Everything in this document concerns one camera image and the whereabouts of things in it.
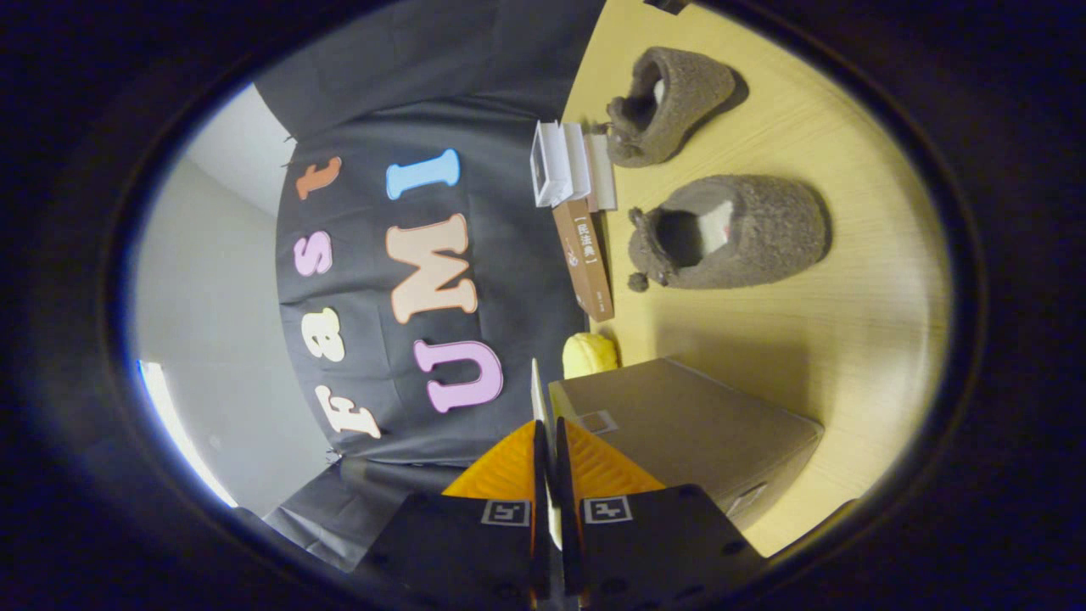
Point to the grey-brown storage box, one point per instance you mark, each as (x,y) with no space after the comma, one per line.
(696,424)

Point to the yellow plush toy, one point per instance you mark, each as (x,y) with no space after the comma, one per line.
(590,355)

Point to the brown book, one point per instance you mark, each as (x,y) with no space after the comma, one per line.
(585,263)

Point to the white book with dark cover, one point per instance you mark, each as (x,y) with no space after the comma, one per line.
(545,165)

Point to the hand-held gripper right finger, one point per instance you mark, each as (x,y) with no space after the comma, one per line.
(653,552)

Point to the small dark object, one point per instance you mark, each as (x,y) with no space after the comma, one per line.
(666,6)

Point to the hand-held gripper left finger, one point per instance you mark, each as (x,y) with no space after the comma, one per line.
(475,552)

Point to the black backdrop cloth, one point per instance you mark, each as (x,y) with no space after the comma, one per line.
(509,255)

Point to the brown fuzzy shoe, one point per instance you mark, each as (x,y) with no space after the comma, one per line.
(764,238)
(691,89)

